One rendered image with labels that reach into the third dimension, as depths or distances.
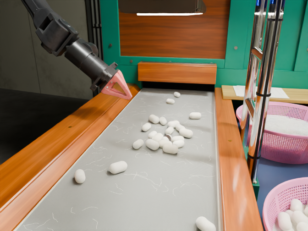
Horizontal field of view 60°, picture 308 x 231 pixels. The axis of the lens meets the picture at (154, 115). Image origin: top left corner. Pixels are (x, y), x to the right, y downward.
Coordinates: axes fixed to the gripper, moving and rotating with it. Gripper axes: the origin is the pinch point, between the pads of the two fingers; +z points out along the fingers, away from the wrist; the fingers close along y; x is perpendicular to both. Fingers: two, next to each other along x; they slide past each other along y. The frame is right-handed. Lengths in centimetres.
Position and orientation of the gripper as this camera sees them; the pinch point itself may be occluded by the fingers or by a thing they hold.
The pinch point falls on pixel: (128, 96)
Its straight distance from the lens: 73.9
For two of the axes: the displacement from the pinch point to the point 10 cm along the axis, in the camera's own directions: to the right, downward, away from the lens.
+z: 7.6, 6.4, 1.6
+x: -6.4, 6.6, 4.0
